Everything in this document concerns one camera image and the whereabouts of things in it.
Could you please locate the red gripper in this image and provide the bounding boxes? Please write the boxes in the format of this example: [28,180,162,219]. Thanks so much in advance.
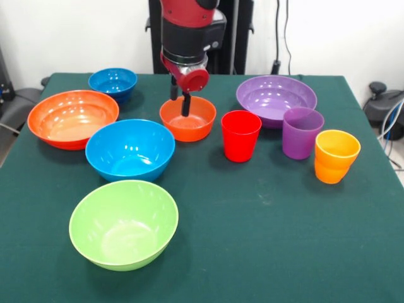
[160,52,210,117]

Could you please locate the small orange bowl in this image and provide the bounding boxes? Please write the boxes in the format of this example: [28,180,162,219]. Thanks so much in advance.
[159,95,217,143]

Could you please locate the small dark blue bowl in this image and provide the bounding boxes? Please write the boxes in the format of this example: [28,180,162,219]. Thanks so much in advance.
[88,67,138,104]

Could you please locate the large light blue bowl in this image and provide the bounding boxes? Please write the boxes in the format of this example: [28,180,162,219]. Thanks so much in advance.
[85,119,176,183]

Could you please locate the green bowl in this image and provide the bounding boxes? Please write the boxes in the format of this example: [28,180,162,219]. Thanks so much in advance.
[68,179,180,272]

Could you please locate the red cup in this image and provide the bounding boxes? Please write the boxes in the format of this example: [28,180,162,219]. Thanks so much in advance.
[220,110,263,163]

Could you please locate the purple bowl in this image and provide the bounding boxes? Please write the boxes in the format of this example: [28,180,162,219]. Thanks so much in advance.
[235,74,318,129]

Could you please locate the large orange bowl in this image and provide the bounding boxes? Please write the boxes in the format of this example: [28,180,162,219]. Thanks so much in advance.
[27,90,120,151]

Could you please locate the purple cup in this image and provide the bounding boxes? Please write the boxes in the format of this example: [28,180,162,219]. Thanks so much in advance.
[282,107,326,161]

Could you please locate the dark green table cloth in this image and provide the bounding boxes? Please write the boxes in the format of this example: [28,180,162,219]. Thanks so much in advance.
[0,73,404,303]

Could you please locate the grey office chair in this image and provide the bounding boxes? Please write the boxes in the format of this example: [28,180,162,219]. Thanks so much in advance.
[0,87,44,133]

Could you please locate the orange cup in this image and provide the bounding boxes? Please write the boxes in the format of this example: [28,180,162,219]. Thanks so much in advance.
[314,129,362,185]

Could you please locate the black equipment stand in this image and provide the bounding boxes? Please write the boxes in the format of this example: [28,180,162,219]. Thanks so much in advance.
[0,47,14,105]

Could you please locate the black chair base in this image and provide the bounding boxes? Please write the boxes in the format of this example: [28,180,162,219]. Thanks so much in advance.
[362,81,404,141]

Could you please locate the black cable with plug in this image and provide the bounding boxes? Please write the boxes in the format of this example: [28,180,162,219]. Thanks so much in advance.
[271,0,282,75]

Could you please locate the thin black cable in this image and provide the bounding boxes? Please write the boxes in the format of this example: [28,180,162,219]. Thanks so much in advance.
[283,0,304,80]

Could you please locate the bundle of floor cables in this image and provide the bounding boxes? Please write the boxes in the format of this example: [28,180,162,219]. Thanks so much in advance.
[377,100,404,173]

